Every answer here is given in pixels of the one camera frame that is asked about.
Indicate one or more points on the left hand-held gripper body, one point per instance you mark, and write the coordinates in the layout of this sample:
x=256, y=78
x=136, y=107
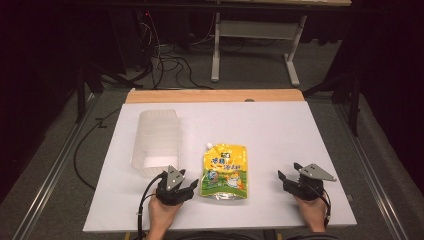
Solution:
x=171, y=193

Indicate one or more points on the white table mat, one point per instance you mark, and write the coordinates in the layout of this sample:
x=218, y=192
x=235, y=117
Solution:
x=266, y=133

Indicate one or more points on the person's left hand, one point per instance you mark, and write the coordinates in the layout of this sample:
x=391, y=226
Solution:
x=161, y=215

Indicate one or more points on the black metal stand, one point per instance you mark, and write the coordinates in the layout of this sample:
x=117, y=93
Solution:
x=85, y=90
x=351, y=96

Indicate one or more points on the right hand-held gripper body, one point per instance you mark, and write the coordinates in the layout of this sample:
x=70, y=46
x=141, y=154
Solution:
x=308, y=183

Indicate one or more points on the aluminium floor rail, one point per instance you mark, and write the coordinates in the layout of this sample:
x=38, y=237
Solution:
x=373, y=166
x=50, y=180

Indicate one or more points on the yellow spouted sauce pouch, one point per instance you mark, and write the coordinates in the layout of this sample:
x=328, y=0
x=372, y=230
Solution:
x=225, y=171

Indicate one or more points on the white metal desk frame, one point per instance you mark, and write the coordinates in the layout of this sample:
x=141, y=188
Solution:
x=256, y=30

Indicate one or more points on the person's right hand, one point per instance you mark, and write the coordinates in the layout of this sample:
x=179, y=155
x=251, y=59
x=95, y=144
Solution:
x=311, y=211

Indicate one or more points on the clear plastic storage bin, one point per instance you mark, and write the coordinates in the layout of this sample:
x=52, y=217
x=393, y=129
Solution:
x=156, y=143

